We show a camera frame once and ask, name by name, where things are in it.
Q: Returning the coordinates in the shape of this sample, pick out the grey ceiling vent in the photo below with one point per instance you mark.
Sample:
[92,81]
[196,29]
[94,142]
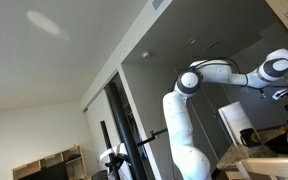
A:
[157,3]

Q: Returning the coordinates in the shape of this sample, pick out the white smoke detector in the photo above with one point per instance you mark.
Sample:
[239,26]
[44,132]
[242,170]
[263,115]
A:
[145,54]

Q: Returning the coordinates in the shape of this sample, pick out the recessed ceiling light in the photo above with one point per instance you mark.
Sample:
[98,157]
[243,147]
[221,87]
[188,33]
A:
[192,41]

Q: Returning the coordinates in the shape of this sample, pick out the black plate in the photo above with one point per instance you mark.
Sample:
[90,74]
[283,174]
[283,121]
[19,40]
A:
[284,145]

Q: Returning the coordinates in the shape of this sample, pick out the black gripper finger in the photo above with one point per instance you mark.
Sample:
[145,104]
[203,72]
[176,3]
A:
[279,95]

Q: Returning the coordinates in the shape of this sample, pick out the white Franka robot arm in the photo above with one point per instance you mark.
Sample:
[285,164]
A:
[184,133]

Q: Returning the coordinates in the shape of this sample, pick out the light wooden wall cabinet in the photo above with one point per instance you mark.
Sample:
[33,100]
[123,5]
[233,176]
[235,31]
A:
[287,15]

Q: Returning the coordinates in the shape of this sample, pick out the black mug yellow logo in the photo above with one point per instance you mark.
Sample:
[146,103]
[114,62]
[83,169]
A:
[249,137]

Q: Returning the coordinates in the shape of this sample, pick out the white cloth on stand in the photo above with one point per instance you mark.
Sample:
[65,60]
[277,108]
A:
[112,154]

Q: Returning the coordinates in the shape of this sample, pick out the black tripod pole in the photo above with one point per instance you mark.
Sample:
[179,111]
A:
[124,130]

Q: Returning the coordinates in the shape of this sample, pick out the wooden shelf unit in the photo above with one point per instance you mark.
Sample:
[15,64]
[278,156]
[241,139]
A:
[44,165]

